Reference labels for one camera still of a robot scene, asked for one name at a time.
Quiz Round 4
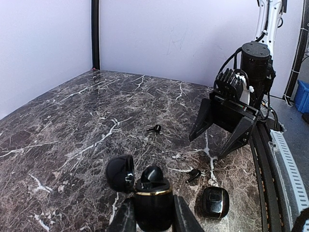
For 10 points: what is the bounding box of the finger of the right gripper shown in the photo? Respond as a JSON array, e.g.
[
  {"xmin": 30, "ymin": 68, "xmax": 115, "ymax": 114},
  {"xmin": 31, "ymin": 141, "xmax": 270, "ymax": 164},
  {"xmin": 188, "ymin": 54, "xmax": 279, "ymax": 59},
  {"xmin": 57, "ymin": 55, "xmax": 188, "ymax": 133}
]
[
  {"xmin": 218, "ymin": 116, "xmax": 257, "ymax": 159},
  {"xmin": 189, "ymin": 98, "xmax": 213, "ymax": 142}
]

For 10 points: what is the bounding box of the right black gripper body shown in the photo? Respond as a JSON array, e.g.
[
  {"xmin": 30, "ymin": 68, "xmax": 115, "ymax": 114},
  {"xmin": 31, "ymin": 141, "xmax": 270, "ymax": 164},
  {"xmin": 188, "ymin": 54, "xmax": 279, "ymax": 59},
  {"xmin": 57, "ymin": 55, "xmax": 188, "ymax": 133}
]
[{"xmin": 209, "ymin": 68, "xmax": 271, "ymax": 133}]

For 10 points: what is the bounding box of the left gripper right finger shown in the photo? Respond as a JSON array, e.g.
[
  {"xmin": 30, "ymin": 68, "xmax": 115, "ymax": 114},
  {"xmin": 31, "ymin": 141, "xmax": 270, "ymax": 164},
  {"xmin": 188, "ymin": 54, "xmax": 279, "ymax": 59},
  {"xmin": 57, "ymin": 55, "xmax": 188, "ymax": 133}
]
[{"xmin": 172, "ymin": 195, "xmax": 204, "ymax": 232}]

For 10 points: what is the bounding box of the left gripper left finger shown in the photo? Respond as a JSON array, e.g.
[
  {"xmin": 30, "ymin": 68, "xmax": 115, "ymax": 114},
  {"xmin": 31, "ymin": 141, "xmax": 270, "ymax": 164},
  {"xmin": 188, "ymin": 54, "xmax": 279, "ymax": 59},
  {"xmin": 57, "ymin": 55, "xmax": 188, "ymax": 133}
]
[{"xmin": 107, "ymin": 197, "xmax": 137, "ymax": 232}]

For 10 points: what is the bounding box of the black charging case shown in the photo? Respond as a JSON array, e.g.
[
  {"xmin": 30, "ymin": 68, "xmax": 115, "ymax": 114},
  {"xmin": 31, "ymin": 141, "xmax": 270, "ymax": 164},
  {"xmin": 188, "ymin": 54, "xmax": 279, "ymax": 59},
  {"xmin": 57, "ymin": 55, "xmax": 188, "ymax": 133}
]
[
  {"xmin": 201, "ymin": 186, "xmax": 230, "ymax": 219},
  {"xmin": 105, "ymin": 155, "xmax": 174, "ymax": 232}
]

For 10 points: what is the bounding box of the black earbud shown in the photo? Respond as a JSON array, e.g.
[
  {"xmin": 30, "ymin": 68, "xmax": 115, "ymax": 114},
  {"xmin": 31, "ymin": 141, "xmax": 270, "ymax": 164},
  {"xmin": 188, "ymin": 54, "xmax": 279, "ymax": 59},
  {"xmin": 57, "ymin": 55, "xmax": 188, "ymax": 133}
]
[
  {"xmin": 140, "ymin": 165, "xmax": 164, "ymax": 183},
  {"xmin": 186, "ymin": 169, "xmax": 202, "ymax": 183}
]

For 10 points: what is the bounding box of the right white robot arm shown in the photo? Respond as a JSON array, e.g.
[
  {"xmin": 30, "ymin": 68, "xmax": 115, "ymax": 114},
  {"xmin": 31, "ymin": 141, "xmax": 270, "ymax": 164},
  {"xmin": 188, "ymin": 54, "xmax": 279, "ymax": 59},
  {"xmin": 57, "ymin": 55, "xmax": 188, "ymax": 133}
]
[{"xmin": 189, "ymin": 0, "xmax": 287, "ymax": 159}]

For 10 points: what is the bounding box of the black closed charging case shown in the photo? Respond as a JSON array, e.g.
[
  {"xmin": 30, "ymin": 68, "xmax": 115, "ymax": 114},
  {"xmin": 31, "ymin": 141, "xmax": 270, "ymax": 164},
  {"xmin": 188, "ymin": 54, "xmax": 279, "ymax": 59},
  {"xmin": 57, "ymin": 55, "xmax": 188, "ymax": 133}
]
[{"xmin": 201, "ymin": 186, "xmax": 230, "ymax": 219}]

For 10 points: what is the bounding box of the blue plastic bin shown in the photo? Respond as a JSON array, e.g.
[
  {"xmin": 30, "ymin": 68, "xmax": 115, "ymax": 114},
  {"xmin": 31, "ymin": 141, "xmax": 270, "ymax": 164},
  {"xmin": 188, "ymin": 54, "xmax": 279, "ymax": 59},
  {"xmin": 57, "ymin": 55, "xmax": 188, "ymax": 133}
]
[{"xmin": 294, "ymin": 80, "xmax": 309, "ymax": 113}]

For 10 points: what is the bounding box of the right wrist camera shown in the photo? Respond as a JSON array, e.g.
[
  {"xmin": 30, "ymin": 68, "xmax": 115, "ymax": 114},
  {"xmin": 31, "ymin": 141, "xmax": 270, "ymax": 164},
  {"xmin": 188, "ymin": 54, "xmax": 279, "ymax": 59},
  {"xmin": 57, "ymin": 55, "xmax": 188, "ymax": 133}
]
[{"xmin": 214, "ymin": 68, "xmax": 254, "ymax": 105}]

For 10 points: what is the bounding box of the black front frame rail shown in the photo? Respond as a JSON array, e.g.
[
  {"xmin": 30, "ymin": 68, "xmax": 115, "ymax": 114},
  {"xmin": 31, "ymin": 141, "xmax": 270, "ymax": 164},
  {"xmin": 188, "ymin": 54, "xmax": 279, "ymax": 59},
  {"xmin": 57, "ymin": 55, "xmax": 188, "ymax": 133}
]
[{"xmin": 250, "ymin": 122, "xmax": 309, "ymax": 232}]

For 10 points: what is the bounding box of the white slotted cable duct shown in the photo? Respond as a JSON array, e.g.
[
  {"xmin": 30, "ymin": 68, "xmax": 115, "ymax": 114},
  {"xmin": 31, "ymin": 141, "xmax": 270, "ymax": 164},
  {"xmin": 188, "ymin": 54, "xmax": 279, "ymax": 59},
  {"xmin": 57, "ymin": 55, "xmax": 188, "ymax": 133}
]
[{"xmin": 269, "ymin": 130, "xmax": 309, "ymax": 218}]

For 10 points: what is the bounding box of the right black frame post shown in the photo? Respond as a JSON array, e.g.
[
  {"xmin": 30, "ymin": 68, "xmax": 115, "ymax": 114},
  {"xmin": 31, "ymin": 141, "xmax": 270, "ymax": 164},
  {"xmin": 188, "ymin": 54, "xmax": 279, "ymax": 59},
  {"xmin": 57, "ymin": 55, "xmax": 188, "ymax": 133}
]
[{"xmin": 91, "ymin": 0, "xmax": 100, "ymax": 70}]

